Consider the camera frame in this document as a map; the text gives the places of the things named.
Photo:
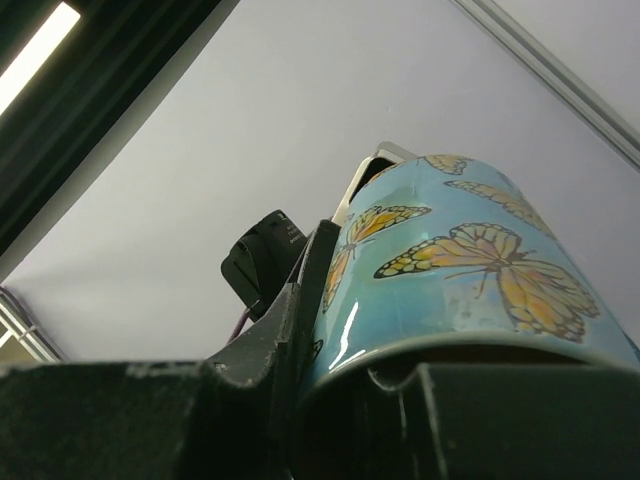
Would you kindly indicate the aluminium front frame rail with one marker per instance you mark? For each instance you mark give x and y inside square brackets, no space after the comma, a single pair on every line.
[22,339]

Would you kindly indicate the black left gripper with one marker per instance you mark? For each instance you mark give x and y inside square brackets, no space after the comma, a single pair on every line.
[260,262]

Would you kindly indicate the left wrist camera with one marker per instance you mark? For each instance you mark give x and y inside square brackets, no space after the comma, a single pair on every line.
[385,155]

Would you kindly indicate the blue butterfly mug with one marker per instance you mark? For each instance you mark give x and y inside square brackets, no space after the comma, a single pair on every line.
[441,261]

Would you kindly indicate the aluminium frame post right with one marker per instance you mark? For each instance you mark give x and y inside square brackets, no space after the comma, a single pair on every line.
[567,86]

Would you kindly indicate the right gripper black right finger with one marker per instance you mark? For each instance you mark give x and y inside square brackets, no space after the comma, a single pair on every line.
[497,422]

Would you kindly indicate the ceiling light strip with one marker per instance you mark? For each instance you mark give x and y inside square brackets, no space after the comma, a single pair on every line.
[39,47]

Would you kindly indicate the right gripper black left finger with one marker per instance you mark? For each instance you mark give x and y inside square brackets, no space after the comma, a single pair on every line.
[223,417]

